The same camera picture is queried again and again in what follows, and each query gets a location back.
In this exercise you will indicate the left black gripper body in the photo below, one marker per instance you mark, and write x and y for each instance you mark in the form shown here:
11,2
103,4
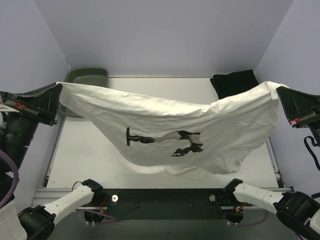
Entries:
28,109

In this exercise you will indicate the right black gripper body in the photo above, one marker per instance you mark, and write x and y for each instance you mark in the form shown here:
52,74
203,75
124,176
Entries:
305,119

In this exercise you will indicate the white t-shirt with robot print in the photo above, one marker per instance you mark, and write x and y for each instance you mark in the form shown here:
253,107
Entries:
178,136

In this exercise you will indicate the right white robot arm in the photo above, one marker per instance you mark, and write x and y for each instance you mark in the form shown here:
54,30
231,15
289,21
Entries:
296,210

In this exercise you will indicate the dark green plastic tray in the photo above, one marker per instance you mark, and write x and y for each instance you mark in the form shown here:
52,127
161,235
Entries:
92,76

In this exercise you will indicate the folded black t-shirt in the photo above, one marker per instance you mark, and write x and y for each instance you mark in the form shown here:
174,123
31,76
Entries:
234,83

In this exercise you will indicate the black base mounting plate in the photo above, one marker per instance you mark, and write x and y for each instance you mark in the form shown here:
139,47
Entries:
159,204

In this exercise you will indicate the aluminium extrusion rail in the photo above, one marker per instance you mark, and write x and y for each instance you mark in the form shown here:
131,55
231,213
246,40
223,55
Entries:
44,196

